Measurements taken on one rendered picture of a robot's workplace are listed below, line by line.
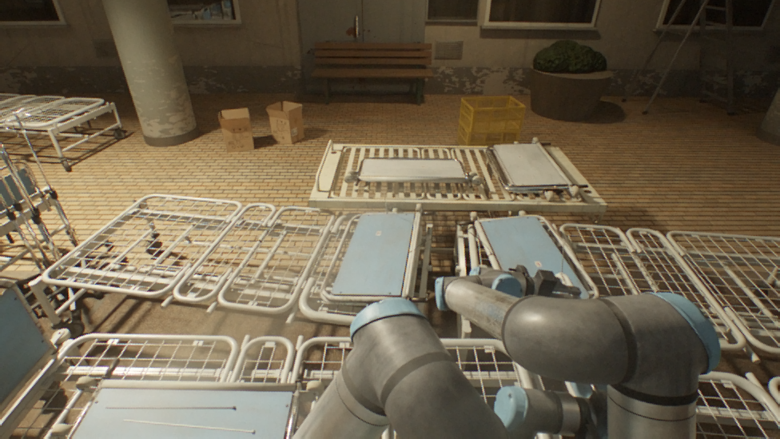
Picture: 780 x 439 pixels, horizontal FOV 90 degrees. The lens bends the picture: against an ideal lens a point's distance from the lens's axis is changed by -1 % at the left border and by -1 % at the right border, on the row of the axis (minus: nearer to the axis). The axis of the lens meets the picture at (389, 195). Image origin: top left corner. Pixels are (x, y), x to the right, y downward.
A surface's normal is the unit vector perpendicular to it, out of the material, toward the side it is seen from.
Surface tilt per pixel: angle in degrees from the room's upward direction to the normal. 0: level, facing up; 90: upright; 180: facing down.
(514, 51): 90
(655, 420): 66
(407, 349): 10
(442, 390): 22
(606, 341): 41
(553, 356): 76
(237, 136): 90
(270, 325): 0
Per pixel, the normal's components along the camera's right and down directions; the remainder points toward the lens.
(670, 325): 0.06, -0.54
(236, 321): 0.01, -0.86
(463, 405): 0.44, -0.54
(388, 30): 0.01, 0.50
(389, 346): -0.45, -0.65
